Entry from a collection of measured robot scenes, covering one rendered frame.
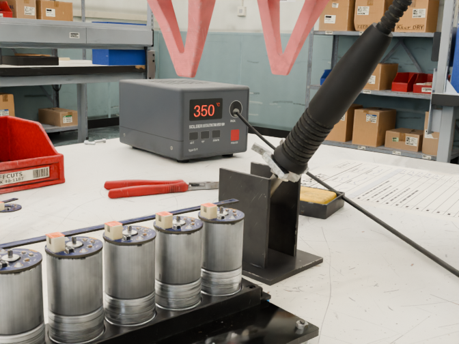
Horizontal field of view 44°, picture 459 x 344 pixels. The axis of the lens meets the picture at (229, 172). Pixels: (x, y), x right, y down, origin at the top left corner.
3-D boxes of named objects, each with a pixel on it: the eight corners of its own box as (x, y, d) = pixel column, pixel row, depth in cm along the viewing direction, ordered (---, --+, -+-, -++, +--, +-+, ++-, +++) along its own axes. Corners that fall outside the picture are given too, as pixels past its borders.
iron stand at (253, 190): (239, 322, 39) (314, 231, 34) (171, 228, 43) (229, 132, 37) (292, 296, 44) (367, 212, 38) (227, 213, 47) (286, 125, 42)
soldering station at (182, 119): (248, 156, 78) (251, 86, 76) (179, 166, 71) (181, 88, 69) (184, 140, 90) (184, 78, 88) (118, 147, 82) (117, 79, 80)
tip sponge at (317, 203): (344, 205, 56) (345, 190, 56) (325, 220, 51) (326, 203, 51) (274, 194, 59) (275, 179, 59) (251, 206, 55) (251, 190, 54)
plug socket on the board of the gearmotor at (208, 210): (220, 217, 30) (221, 205, 30) (207, 220, 30) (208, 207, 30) (211, 213, 31) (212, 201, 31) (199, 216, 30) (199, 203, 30)
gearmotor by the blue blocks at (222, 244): (249, 303, 32) (253, 213, 31) (214, 314, 30) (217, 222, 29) (221, 287, 34) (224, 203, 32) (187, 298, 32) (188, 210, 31)
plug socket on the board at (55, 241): (71, 250, 25) (70, 235, 25) (52, 254, 24) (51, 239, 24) (63, 244, 25) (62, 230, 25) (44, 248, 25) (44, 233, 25)
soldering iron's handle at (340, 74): (287, 177, 37) (411, 6, 30) (266, 150, 38) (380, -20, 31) (311, 173, 39) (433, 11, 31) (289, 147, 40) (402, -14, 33)
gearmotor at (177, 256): (210, 317, 30) (212, 223, 29) (171, 330, 28) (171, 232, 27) (182, 300, 32) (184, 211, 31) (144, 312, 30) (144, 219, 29)
